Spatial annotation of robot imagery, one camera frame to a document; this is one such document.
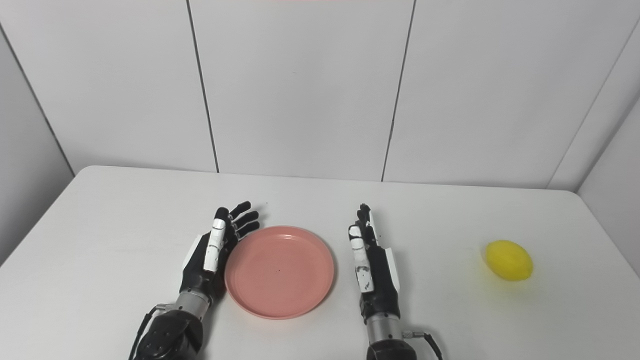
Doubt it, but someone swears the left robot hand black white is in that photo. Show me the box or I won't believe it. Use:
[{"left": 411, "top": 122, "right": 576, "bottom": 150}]
[{"left": 178, "top": 201, "right": 261, "bottom": 304}]

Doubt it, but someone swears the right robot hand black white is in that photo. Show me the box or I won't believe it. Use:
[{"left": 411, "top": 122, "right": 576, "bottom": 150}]
[{"left": 348, "top": 203, "right": 402, "bottom": 322}]

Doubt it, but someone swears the pink round plate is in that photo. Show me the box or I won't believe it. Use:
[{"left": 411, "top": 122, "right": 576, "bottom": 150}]
[{"left": 224, "top": 225, "right": 335, "bottom": 320}]

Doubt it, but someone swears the yellow lemon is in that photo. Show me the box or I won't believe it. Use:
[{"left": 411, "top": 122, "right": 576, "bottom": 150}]
[{"left": 484, "top": 240, "right": 534, "bottom": 282}]

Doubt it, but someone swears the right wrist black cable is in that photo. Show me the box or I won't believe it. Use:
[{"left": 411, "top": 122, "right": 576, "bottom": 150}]
[{"left": 403, "top": 328, "right": 444, "bottom": 360}]

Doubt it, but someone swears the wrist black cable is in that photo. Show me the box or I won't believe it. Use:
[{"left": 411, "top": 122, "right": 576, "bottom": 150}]
[
  {"left": 403, "top": 328, "right": 444, "bottom": 360},
  {"left": 127, "top": 302, "right": 176, "bottom": 360}
]

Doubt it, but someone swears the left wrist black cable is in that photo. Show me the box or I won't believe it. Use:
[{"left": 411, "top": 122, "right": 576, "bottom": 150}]
[{"left": 127, "top": 302, "right": 176, "bottom": 360}]

